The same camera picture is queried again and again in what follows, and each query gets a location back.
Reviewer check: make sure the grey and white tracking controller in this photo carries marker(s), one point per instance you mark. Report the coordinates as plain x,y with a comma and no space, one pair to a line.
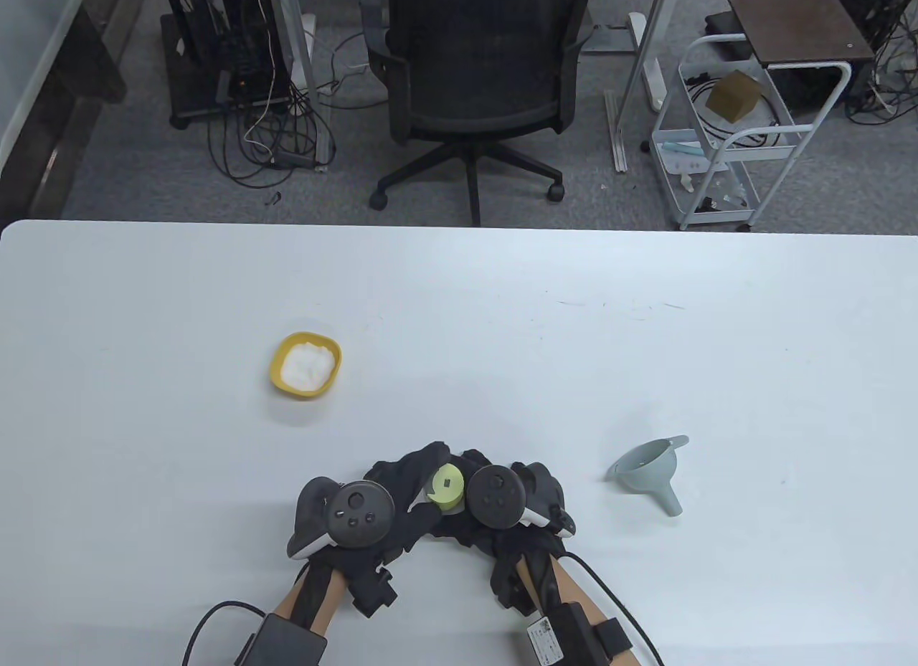
495,497
358,512

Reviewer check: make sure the person's left forearm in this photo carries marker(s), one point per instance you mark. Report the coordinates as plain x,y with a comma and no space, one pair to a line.
290,601

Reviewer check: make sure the black mesh office chair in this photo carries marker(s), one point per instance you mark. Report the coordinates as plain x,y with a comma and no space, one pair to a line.
473,71

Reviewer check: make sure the brown wooden side tabletop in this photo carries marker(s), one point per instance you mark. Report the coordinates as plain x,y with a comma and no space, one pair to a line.
789,21

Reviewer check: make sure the yellow bowl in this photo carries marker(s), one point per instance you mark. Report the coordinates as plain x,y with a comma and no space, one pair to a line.
276,379

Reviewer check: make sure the person's left hand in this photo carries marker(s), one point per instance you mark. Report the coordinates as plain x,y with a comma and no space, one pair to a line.
409,479

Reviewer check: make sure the yellow-green press dispenser lid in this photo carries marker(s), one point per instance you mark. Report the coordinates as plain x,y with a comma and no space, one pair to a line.
446,487

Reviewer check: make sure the black forearm battery pack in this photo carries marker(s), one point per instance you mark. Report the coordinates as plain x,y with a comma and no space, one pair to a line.
283,644

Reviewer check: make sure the person's right forearm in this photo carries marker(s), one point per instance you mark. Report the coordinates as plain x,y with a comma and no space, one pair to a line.
577,587

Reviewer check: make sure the dark brown wooden furniture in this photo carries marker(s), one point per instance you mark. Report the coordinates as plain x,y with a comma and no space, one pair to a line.
93,71

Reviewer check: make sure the black flat box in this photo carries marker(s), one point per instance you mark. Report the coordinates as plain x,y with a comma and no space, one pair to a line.
724,24

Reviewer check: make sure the white salt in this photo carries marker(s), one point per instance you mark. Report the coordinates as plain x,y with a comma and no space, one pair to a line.
308,365

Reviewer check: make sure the brown cardboard box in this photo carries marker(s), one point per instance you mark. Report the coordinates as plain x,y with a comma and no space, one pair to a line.
733,96

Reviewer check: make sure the white utility cart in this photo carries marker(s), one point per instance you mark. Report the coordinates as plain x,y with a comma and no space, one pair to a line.
717,164

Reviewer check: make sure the grey-blue plastic funnel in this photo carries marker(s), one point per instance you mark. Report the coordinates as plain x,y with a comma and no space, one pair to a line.
645,472

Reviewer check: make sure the grey metal desk leg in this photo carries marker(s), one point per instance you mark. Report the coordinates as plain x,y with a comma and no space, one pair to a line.
642,56

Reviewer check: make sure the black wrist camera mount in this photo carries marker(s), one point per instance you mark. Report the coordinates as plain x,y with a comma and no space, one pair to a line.
516,587
373,594

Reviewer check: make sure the grey metal frame leg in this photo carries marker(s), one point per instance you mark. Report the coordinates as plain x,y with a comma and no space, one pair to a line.
305,71

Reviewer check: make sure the black labelled forearm pack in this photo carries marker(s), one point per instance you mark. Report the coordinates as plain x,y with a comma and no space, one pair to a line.
566,637

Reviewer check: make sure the person's right hand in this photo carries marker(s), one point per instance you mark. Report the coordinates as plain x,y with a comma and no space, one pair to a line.
473,540

